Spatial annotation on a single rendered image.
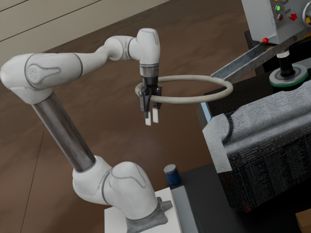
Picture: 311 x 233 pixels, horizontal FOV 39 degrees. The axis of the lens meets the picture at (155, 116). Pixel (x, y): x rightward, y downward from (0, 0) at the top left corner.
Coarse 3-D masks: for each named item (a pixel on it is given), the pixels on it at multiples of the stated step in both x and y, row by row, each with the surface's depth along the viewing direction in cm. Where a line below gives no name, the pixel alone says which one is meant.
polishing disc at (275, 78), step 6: (294, 66) 259; (300, 66) 257; (276, 72) 261; (300, 72) 251; (306, 72) 249; (270, 78) 257; (276, 78) 255; (282, 78) 252; (288, 78) 250; (294, 78) 247; (300, 78) 246; (276, 84) 251; (282, 84) 248
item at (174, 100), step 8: (160, 80) 238; (168, 80) 241; (176, 80) 243; (200, 80) 240; (208, 80) 237; (216, 80) 232; (136, 88) 219; (232, 88) 214; (152, 96) 204; (160, 96) 202; (200, 96) 199; (208, 96) 200; (216, 96) 202; (224, 96) 206
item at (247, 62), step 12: (300, 36) 244; (252, 48) 245; (264, 48) 248; (276, 48) 237; (240, 60) 241; (252, 60) 232; (264, 60) 235; (216, 72) 235; (228, 72) 239; (240, 72) 229
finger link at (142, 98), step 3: (141, 93) 200; (141, 96) 201; (144, 96) 201; (141, 99) 202; (144, 99) 201; (141, 102) 202; (144, 102) 202; (141, 105) 203; (144, 105) 202; (141, 108) 204; (144, 108) 203; (144, 111) 203
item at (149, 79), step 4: (144, 76) 200; (156, 76) 201; (144, 80) 200; (148, 80) 199; (152, 80) 200; (156, 80) 201; (144, 84) 201; (148, 84) 200; (152, 84) 200; (156, 84) 205; (144, 88) 201; (148, 88) 202; (152, 88) 204; (156, 88) 206; (148, 92) 202; (152, 92) 204
